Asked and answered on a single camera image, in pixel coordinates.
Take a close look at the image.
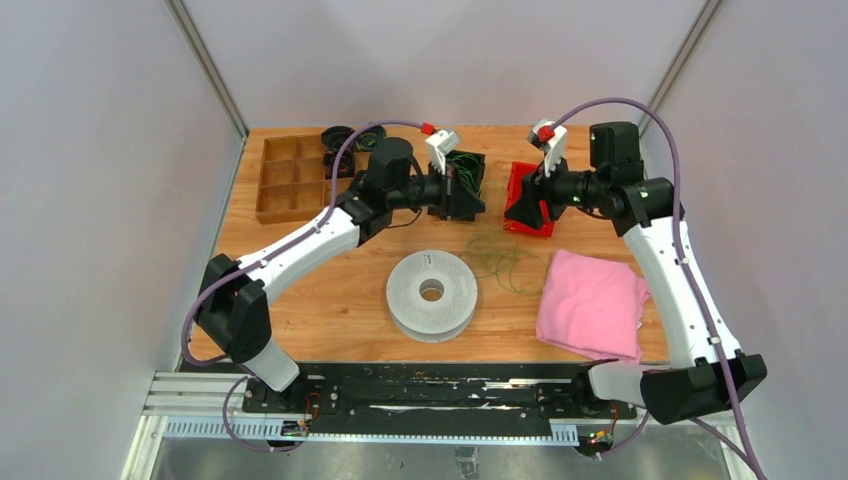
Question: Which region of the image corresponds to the wooden compartment tray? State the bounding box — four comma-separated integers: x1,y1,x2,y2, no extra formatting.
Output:
255,134,367,224

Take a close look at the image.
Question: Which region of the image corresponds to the red plastic bin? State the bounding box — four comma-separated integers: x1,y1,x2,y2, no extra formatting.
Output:
503,162,554,238

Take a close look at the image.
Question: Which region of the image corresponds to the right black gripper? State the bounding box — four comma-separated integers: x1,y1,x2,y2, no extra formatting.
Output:
504,147,606,229

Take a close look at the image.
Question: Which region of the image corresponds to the green wire coil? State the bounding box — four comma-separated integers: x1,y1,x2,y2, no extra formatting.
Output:
461,228,546,295

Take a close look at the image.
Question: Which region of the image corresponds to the pink cloth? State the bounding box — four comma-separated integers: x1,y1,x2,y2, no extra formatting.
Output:
535,249,651,364

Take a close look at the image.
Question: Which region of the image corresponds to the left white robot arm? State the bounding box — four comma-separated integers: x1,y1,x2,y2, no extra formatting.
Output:
188,130,485,413

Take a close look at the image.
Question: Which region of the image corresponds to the aluminium frame rail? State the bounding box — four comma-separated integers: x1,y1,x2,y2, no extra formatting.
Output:
121,1,248,479

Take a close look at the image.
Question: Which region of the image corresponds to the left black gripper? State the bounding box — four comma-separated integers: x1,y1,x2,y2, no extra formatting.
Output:
390,160,487,222

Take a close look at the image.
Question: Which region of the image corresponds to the green wire in black bin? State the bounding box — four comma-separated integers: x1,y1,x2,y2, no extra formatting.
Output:
450,152,484,193

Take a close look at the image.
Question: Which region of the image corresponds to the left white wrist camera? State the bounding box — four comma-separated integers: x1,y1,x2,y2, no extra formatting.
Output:
425,129,461,174

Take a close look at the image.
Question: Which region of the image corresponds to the dark patterned cloth roll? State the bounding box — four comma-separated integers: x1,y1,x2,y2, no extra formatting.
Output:
354,125,387,152

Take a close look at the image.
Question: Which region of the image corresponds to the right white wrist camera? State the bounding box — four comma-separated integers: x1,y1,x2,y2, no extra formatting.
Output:
527,119,568,177

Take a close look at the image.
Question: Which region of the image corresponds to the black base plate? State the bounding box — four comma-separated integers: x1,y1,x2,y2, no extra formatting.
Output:
227,362,638,444

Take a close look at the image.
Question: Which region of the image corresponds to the black item in tray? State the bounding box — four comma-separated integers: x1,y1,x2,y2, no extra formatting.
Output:
323,150,356,180

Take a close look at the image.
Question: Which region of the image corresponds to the black plastic bin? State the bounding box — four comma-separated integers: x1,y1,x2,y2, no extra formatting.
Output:
447,151,485,200

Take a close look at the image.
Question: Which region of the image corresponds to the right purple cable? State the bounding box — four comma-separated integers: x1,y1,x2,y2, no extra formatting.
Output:
536,97,770,480

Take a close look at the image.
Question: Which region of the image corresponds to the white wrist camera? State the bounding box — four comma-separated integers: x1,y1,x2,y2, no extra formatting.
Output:
425,129,461,174
527,119,568,177

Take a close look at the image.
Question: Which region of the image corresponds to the grey filament spool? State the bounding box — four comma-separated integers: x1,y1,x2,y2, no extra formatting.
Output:
385,250,479,343

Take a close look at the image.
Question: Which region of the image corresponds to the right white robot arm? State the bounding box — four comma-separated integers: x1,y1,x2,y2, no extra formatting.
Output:
505,120,768,425

